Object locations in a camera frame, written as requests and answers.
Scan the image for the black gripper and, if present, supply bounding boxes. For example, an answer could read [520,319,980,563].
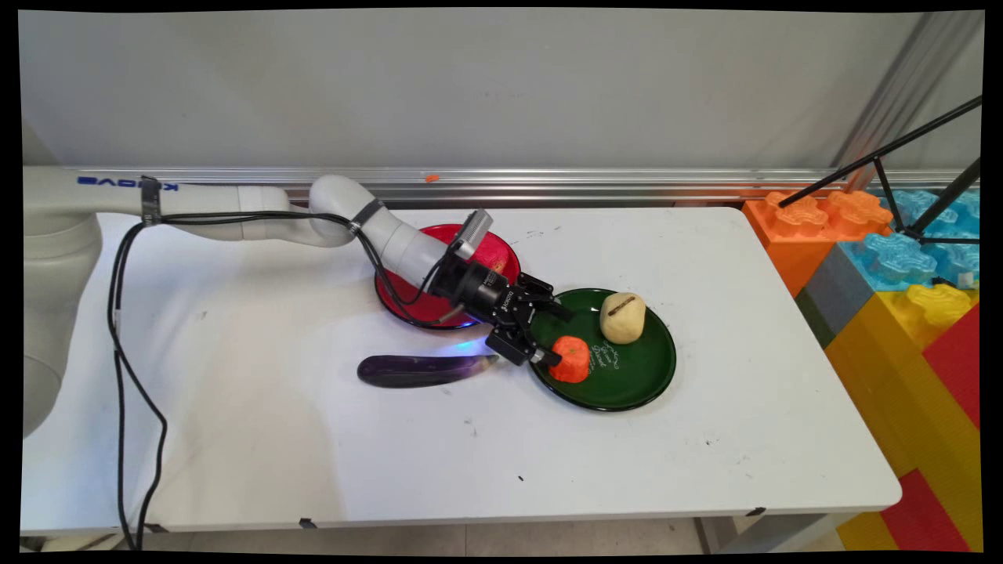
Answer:
[439,261,574,368]

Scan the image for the orange toy carrot piece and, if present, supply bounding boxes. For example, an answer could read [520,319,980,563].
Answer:
[548,336,591,384]

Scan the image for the cream toy potato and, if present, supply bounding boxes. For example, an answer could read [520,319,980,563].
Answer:
[599,292,647,345]

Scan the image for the red enamel plate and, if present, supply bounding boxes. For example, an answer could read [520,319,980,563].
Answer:
[374,223,522,331]

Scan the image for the green enamel plate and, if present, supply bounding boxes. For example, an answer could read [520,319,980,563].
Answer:
[527,287,677,412]

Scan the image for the purple toy eggplant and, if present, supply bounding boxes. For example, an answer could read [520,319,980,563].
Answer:
[357,354,499,389]

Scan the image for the orange foam building block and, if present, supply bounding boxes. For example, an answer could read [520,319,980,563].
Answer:
[742,190,894,298]

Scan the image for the grey foam building block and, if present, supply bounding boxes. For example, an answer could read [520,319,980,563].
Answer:
[795,244,863,349]

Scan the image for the grey table leg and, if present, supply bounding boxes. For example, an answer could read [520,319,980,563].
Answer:
[693,513,851,555]

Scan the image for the blue foam building block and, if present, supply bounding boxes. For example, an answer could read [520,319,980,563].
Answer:
[842,188,980,292]

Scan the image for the yellow foam building block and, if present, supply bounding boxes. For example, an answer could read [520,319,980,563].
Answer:
[827,284,982,551]

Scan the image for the black tripod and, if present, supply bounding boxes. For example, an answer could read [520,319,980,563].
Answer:
[780,96,983,245]

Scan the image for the red foam building block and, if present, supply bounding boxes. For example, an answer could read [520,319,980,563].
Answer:
[923,305,982,429]

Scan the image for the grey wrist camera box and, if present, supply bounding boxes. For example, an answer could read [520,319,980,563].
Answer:
[453,209,494,262]

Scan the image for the aluminium rail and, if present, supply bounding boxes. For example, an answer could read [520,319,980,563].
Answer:
[67,166,980,207]

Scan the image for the black cable strap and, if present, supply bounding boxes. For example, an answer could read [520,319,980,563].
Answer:
[349,198,386,233]
[139,176,163,228]

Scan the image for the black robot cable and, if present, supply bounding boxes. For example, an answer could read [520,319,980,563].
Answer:
[107,210,471,549]

